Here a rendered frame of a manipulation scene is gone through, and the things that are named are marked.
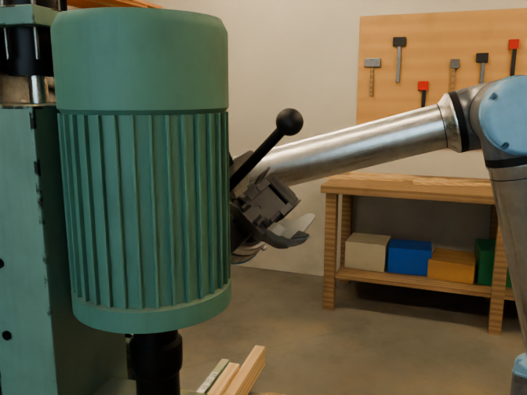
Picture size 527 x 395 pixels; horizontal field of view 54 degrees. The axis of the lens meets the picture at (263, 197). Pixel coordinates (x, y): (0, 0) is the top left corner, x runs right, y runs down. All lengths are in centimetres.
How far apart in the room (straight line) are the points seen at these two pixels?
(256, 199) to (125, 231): 29
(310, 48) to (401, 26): 66
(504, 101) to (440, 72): 294
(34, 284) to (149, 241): 15
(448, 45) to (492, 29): 28
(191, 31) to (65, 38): 11
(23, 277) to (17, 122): 16
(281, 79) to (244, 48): 39
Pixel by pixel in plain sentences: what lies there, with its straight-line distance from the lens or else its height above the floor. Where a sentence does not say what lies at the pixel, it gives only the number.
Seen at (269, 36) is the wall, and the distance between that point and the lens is 406.
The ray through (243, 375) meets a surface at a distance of 97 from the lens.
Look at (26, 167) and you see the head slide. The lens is 57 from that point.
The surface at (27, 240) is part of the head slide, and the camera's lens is 59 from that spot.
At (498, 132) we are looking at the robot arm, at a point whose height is 137.
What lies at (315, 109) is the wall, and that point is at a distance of 393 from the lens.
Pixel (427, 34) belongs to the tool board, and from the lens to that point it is 381.
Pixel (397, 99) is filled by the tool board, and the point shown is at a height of 138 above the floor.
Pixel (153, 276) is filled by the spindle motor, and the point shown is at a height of 126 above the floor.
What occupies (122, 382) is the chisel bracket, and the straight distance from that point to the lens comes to 72.
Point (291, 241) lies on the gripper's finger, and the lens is 68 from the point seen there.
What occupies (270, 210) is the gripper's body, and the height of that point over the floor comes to 126.
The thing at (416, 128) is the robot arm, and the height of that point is 137.
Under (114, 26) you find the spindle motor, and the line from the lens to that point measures 49.
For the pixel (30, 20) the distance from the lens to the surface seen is 60.
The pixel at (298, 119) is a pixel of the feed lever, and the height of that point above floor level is 140.
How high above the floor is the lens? 143
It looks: 12 degrees down
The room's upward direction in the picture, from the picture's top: straight up
